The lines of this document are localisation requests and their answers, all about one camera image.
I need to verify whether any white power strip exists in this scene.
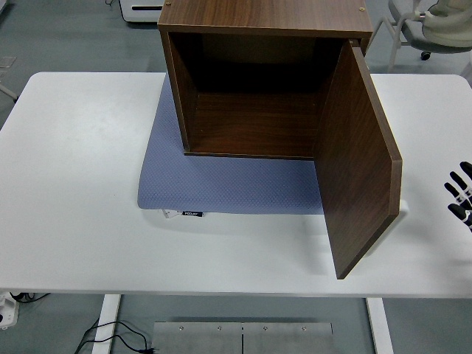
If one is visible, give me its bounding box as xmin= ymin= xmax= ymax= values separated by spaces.
xmin=0 ymin=291 xmax=19 ymax=330

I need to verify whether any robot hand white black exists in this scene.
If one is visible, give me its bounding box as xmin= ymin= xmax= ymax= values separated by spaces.
xmin=443 ymin=161 xmax=472 ymax=233

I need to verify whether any brown wooden cabinet door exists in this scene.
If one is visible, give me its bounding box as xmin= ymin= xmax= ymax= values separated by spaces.
xmin=313 ymin=38 xmax=403 ymax=280

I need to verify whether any white appliance with slot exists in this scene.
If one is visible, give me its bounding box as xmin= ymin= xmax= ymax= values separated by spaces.
xmin=119 ymin=0 xmax=165 ymax=24

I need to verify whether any black power strip cable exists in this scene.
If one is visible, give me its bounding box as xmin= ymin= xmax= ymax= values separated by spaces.
xmin=9 ymin=291 xmax=51 ymax=304

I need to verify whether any blue textured mat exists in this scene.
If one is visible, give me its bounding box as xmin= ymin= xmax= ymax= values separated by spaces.
xmin=136 ymin=73 xmax=327 ymax=217

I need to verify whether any white stand leg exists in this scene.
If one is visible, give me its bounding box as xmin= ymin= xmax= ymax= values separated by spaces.
xmin=0 ymin=72 xmax=19 ymax=104

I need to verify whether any brown wooden cabinet body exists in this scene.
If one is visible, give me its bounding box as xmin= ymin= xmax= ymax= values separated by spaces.
xmin=157 ymin=0 xmax=374 ymax=162

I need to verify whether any white office chair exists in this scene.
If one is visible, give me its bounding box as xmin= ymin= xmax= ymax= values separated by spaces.
xmin=367 ymin=0 xmax=472 ymax=73

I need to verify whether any grey metal plate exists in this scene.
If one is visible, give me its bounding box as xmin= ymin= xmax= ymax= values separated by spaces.
xmin=242 ymin=322 xmax=333 ymax=354
xmin=151 ymin=322 xmax=243 ymax=354

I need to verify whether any black floor cable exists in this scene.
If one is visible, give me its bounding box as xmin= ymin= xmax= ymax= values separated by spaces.
xmin=73 ymin=319 xmax=156 ymax=354

